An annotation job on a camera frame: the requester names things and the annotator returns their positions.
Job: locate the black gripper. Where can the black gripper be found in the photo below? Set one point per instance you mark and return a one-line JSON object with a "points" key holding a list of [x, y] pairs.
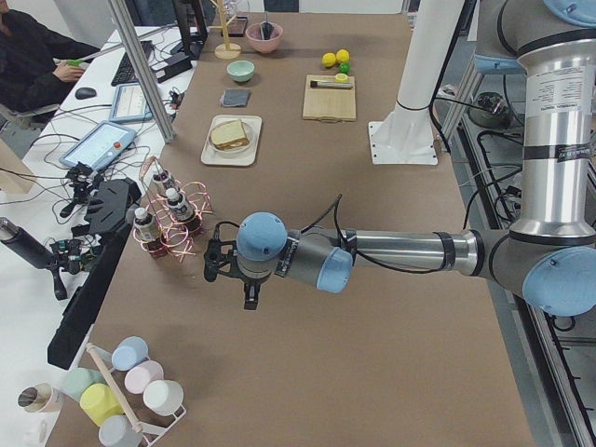
{"points": [[250, 280]]}

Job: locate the white round plate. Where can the white round plate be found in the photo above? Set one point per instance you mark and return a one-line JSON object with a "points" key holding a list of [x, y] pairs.
{"points": [[248, 129]]}

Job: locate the bread slice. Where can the bread slice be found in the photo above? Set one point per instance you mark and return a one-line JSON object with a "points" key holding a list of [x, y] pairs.
{"points": [[229, 131], [232, 146]]}

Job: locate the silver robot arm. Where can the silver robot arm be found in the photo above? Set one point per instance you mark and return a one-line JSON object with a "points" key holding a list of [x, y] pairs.
{"points": [[547, 257]]}

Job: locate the cream rabbit tray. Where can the cream rabbit tray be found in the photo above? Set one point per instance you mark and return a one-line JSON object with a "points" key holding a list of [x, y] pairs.
{"points": [[243, 158]]}

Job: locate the dark drink bottle two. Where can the dark drink bottle two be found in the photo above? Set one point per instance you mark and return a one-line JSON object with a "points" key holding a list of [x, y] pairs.
{"points": [[178, 206]]}

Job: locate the dark drink bottle three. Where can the dark drink bottle three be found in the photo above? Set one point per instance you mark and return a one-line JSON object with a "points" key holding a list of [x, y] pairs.
{"points": [[144, 224]]}

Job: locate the blue cup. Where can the blue cup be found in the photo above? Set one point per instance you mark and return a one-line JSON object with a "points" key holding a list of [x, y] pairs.
{"points": [[130, 352]]}

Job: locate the white cup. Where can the white cup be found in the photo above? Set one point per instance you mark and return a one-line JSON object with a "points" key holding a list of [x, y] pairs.
{"points": [[163, 397]]}

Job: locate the dark drink bottle one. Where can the dark drink bottle one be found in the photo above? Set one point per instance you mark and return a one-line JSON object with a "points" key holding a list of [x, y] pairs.
{"points": [[163, 181]]}

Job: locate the pink cup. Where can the pink cup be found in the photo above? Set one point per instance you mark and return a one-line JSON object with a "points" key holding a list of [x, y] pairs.
{"points": [[140, 376]]}

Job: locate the bread slice on plate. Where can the bread slice on plate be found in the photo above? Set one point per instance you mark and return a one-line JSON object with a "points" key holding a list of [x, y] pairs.
{"points": [[232, 146]]}

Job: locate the yellow cup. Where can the yellow cup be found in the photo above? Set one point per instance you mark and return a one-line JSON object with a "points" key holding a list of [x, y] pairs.
{"points": [[99, 403]]}

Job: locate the grey folded cloth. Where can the grey folded cloth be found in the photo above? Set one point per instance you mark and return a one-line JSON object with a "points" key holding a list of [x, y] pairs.
{"points": [[235, 97]]}

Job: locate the grey cup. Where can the grey cup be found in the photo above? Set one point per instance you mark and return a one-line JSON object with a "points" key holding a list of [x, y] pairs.
{"points": [[117, 431]]}

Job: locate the green cup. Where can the green cup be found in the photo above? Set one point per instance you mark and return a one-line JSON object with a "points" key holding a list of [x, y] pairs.
{"points": [[78, 380]]}

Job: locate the wooden cutting board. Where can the wooden cutting board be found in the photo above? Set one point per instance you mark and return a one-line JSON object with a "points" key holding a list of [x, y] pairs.
{"points": [[329, 104]]}

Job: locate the teach pendant near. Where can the teach pendant near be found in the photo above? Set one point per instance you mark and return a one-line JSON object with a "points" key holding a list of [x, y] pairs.
{"points": [[100, 147]]}

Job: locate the teach pendant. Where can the teach pendant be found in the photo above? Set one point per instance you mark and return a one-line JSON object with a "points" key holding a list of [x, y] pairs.
{"points": [[100, 147], [129, 104]]}

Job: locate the mint green bowl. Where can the mint green bowl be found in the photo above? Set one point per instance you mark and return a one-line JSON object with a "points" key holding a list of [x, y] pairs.
{"points": [[241, 71]]}

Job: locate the teach pendant far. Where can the teach pendant far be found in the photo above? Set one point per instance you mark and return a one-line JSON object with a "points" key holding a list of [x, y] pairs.
{"points": [[129, 104]]}

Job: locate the black tumbler flask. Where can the black tumbler flask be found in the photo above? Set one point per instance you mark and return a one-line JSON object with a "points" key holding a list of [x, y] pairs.
{"points": [[27, 247]]}

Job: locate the wooden mug tree stand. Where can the wooden mug tree stand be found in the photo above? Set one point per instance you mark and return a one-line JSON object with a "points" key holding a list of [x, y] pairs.
{"points": [[227, 16]]}

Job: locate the green lime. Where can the green lime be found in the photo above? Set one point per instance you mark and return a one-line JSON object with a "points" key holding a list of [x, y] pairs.
{"points": [[344, 68]]}

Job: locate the yellow lemon near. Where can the yellow lemon near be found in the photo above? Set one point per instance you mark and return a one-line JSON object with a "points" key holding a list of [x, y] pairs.
{"points": [[328, 60]]}

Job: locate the yellow lemon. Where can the yellow lemon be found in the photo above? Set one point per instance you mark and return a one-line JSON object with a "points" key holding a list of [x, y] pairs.
{"points": [[342, 55], [328, 60]]}

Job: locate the black keyboard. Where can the black keyboard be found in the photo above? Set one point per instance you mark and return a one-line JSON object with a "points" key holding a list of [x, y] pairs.
{"points": [[125, 71]]}

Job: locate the yellow lemon far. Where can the yellow lemon far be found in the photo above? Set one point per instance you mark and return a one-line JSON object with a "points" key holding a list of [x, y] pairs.
{"points": [[342, 55]]}

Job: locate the pink bowl with ice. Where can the pink bowl with ice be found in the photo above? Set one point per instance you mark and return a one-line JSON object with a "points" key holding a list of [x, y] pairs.
{"points": [[264, 46]]}

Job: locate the black computer mouse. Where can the black computer mouse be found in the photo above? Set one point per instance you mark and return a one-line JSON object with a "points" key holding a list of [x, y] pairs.
{"points": [[85, 93]]}

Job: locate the steel ice scoop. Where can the steel ice scoop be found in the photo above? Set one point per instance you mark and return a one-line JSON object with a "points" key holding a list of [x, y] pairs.
{"points": [[266, 28]]}

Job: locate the seated person in black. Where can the seated person in black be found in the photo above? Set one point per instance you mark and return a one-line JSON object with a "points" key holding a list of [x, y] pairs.
{"points": [[34, 62]]}

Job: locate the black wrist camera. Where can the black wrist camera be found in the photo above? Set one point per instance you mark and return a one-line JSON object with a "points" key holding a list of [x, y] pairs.
{"points": [[220, 258]]}

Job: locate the copper wire bottle rack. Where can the copper wire bottle rack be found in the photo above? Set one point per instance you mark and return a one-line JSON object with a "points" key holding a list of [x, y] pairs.
{"points": [[176, 239]]}

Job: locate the white wire cup rack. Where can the white wire cup rack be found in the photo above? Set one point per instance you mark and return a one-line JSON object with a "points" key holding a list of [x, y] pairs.
{"points": [[154, 427]]}

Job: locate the steel black-tipped knife handle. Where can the steel black-tipped knife handle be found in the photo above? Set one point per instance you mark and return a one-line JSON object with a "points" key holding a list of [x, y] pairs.
{"points": [[330, 84]]}

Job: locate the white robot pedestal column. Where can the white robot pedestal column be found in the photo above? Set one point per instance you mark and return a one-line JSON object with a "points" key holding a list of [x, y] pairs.
{"points": [[406, 136]]}

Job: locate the aluminium frame post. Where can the aluminium frame post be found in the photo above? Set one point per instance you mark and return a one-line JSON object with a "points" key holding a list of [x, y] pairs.
{"points": [[147, 79]]}

